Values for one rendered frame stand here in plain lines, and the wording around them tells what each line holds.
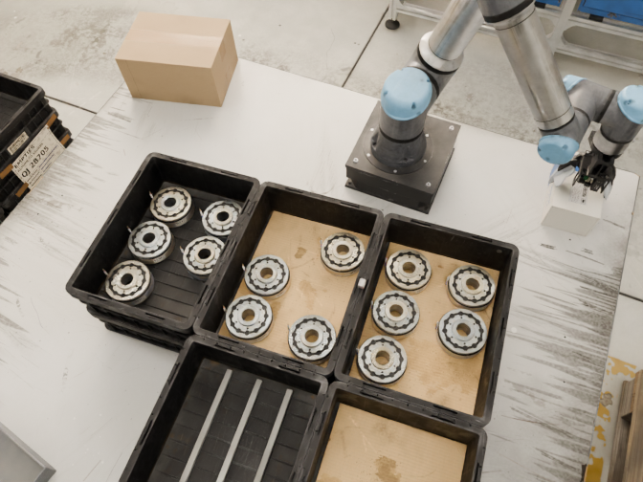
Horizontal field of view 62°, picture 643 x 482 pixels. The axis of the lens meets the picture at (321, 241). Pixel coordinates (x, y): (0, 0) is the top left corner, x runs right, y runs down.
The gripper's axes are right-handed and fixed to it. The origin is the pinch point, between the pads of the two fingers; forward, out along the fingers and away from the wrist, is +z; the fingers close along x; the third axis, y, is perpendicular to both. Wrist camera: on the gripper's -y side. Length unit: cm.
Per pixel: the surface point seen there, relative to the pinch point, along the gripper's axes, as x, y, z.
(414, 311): -31, 53, -9
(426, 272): -31, 43, -9
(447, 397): -20, 68, -7
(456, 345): -21, 57, -9
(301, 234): -62, 42, -6
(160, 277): -89, 63, -6
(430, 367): -25, 63, -7
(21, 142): -180, 21, 27
